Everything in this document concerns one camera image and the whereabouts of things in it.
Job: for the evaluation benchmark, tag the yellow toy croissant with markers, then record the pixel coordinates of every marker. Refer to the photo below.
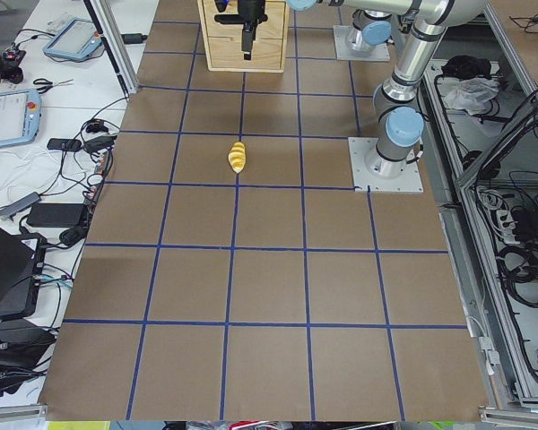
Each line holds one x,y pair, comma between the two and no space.
237,157

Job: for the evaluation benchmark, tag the teach pendant near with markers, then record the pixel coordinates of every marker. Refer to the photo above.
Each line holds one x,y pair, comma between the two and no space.
19,117

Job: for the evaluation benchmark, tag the aluminium frame post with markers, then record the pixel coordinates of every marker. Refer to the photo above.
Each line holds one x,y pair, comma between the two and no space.
110,35

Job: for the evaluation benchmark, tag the wooden drawer cabinet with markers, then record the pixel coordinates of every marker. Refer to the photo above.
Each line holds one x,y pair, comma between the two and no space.
223,42

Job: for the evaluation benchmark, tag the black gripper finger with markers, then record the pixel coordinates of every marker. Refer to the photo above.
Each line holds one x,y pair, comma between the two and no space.
247,41

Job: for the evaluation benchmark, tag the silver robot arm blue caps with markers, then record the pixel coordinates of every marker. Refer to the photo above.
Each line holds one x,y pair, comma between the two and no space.
400,124

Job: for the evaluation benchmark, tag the teach pendant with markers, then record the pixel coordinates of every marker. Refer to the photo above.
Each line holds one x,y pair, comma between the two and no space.
19,117
78,41

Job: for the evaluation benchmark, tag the teach pendant far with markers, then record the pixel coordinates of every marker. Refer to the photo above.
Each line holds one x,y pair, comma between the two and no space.
78,41

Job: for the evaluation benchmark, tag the black laptop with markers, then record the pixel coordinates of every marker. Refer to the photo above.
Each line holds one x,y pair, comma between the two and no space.
21,262

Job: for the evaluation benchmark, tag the black handled scissors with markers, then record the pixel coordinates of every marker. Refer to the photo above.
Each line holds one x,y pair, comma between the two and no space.
44,85

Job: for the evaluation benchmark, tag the grey usb hub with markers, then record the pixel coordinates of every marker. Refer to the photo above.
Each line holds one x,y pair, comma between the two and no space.
9,211

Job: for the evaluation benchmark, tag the black power adapter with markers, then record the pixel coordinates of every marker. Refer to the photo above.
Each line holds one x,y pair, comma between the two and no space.
55,215

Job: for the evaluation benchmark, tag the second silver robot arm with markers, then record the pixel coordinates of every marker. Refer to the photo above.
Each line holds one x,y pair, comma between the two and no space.
369,30

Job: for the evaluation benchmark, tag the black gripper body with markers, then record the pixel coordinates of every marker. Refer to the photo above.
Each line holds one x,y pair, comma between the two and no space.
249,9

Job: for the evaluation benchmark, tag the crumpled white cloth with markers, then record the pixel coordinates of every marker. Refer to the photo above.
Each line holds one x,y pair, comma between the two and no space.
473,96

